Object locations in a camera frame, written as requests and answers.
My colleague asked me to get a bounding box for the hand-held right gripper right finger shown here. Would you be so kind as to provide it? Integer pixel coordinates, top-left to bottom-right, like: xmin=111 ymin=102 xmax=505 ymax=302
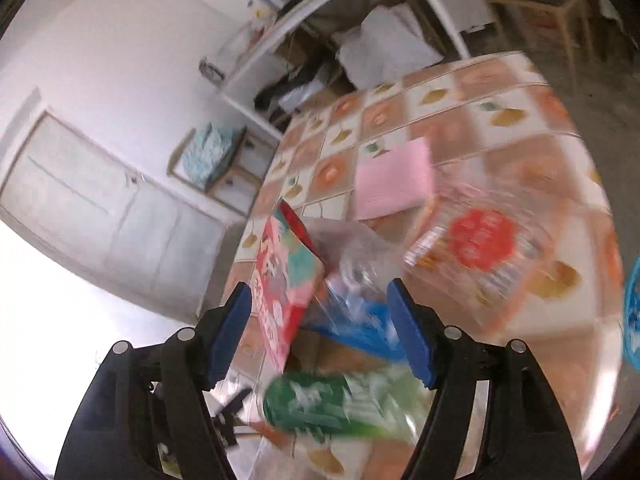
xmin=386 ymin=278 xmax=583 ymax=480

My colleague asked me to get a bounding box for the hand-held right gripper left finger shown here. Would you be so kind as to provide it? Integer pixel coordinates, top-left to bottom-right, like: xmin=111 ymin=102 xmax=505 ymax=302
xmin=54 ymin=281 xmax=253 ymax=480

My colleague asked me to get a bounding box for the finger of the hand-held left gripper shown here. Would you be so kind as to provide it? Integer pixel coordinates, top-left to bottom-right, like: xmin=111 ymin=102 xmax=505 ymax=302
xmin=212 ymin=386 xmax=253 ymax=448

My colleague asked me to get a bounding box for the blue snack wrapper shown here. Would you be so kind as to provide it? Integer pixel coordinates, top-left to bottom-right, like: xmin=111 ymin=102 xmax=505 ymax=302
xmin=305 ymin=280 xmax=408 ymax=363

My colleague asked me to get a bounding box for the red pink printed carton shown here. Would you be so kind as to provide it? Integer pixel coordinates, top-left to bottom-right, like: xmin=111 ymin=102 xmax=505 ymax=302
xmin=252 ymin=199 xmax=328 ymax=368

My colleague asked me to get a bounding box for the green plastic bottle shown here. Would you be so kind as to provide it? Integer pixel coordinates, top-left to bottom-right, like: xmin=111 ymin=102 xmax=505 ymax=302
xmin=260 ymin=367 xmax=436 ymax=443

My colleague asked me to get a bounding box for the clear plastic bag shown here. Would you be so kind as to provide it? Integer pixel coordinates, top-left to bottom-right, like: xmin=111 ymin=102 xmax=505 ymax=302
xmin=300 ymin=217 xmax=401 ymax=321

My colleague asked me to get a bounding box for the clear packet with red label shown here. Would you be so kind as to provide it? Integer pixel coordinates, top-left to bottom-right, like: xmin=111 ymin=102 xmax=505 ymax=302
xmin=402 ymin=180 xmax=566 ymax=331

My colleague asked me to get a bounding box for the blue plastic basket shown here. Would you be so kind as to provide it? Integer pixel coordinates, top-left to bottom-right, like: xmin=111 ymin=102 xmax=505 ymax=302
xmin=622 ymin=255 xmax=640 ymax=368

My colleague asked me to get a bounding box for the pink sponge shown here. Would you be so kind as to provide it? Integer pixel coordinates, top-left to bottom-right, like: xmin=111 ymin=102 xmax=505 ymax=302
xmin=352 ymin=136 xmax=436 ymax=221

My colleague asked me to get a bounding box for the wooden chair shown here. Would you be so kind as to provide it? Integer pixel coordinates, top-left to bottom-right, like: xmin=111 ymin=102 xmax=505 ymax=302
xmin=167 ymin=122 xmax=278 ymax=216

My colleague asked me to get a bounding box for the floral cushion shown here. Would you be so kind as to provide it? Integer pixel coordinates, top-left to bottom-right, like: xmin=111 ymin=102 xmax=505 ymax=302
xmin=180 ymin=124 xmax=236 ymax=192

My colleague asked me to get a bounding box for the white door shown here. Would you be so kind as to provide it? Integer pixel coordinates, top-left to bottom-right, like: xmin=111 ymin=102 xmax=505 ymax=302
xmin=0 ymin=87 xmax=236 ymax=323

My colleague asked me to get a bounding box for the black cloth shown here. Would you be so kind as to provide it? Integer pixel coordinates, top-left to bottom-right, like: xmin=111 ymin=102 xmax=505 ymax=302
xmin=254 ymin=60 xmax=341 ymax=111

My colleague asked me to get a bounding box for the flat white box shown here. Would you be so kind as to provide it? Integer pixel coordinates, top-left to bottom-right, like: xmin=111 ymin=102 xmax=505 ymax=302
xmin=277 ymin=80 xmax=331 ymax=111

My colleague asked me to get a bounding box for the white sack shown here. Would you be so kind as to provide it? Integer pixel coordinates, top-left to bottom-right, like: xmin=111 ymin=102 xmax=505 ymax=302
xmin=337 ymin=4 xmax=447 ymax=88

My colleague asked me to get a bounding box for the long white table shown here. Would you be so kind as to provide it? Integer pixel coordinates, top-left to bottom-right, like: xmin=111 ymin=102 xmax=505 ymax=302
xmin=217 ymin=0 xmax=471 ymax=141

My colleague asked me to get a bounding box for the white carton box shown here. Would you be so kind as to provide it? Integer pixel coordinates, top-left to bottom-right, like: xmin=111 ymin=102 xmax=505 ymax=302
xmin=440 ymin=0 xmax=501 ymax=33

